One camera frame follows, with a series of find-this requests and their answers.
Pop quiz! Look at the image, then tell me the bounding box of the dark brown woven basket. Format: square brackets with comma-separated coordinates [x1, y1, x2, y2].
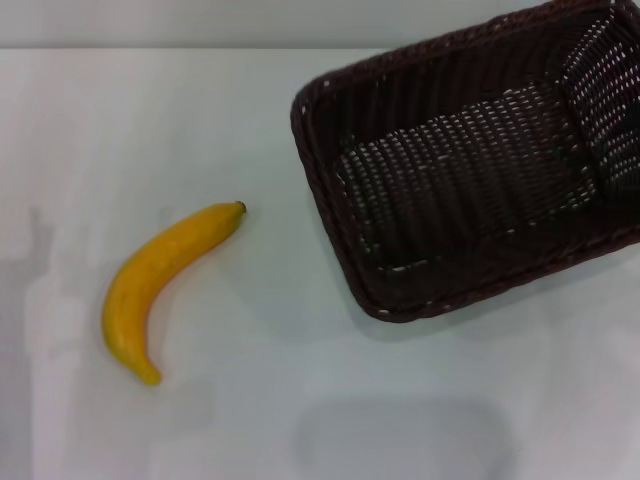
[289, 0, 640, 324]

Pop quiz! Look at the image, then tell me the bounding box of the yellow banana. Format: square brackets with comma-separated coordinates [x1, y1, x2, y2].
[101, 200, 248, 386]

